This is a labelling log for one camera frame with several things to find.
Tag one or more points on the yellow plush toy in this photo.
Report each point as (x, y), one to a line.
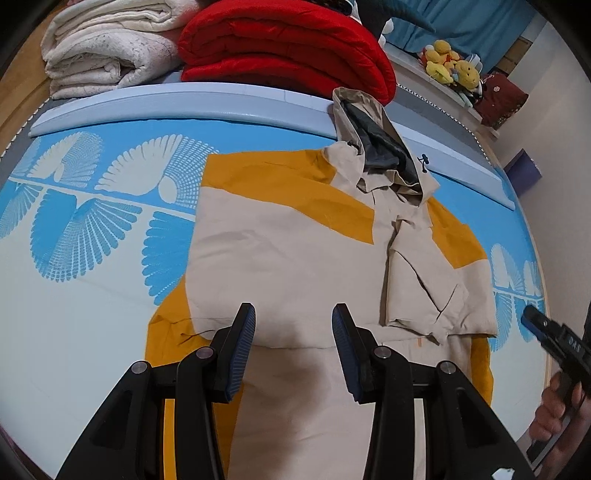
(438, 57)
(467, 74)

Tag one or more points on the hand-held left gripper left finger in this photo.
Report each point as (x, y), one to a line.
(242, 351)

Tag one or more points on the purple box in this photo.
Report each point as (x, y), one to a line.
(524, 173)

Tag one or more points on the blue patterned bed sheet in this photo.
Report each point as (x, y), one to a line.
(92, 295)

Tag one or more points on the red folded blanket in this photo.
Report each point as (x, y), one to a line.
(286, 46)

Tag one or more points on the blue curtain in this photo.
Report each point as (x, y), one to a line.
(475, 23)

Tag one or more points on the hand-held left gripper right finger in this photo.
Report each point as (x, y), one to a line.
(344, 351)

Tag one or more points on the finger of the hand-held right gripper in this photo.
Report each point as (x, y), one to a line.
(534, 321)

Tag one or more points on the teal garment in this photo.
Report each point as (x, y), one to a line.
(392, 14)

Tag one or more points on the white folded blanket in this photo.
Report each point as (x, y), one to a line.
(106, 50)

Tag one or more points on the beige and yellow hooded jacket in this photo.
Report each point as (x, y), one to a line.
(277, 240)

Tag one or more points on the person's right hand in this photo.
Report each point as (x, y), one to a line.
(551, 408)

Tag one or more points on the light blue long bolster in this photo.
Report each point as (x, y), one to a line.
(184, 104)

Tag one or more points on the white window sill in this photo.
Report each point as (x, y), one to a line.
(411, 62)

